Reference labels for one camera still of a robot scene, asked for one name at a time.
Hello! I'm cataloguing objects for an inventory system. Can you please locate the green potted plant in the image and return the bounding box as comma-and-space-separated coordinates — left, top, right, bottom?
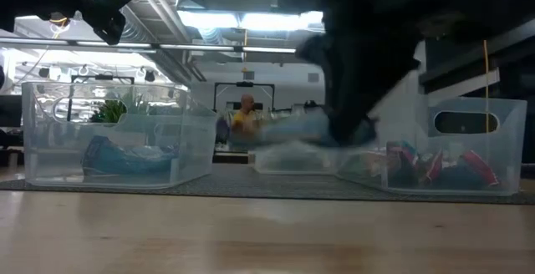
89, 99, 145, 124

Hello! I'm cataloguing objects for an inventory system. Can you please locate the black ceiling cord reel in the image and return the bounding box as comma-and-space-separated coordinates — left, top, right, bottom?
48, 11, 70, 27

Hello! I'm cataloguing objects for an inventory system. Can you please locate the black computer monitor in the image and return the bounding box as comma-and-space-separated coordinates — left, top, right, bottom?
0, 94, 23, 129

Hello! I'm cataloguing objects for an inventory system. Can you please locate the small clear plastic bin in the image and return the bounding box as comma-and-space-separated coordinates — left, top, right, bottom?
252, 140, 341, 176

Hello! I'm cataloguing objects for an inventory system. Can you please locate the yellow hanging cable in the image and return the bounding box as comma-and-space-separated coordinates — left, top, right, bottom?
481, 39, 492, 134

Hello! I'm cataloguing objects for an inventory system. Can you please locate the blue purple granola bar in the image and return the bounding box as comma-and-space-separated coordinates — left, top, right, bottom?
80, 134, 179, 177

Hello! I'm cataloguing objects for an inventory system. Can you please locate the large clear plastic bin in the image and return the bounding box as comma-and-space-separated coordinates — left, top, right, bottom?
21, 80, 219, 190
334, 95, 528, 197

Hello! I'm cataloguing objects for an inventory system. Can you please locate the person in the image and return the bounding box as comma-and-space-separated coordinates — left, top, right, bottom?
230, 94, 261, 135

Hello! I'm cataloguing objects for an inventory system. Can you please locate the silver spiral air duct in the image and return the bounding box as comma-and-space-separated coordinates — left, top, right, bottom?
120, 4, 156, 43

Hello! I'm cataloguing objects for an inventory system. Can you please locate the long linear ceiling light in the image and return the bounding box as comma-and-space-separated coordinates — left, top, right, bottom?
0, 36, 298, 55

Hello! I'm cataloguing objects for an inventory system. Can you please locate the black metal frame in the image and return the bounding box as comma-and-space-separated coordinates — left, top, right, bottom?
213, 81, 277, 113

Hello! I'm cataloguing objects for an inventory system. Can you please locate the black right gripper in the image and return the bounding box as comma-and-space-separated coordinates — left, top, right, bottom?
295, 33, 421, 147

